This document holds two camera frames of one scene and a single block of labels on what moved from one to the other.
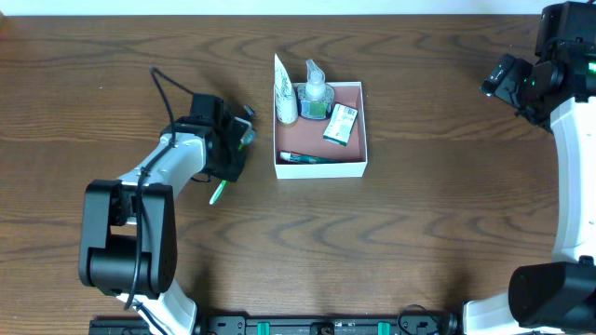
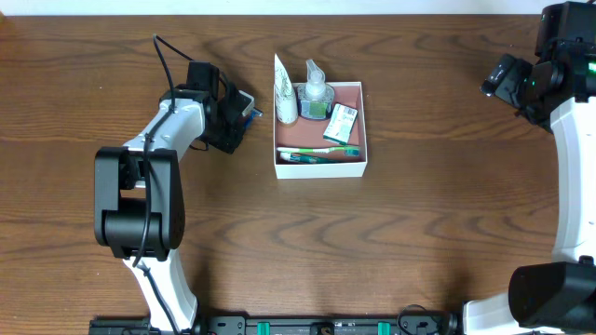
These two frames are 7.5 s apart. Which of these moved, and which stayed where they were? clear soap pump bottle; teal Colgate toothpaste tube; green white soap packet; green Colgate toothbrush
Moved: green Colgate toothbrush
Stayed: clear soap pump bottle; green white soap packet; teal Colgate toothpaste tube
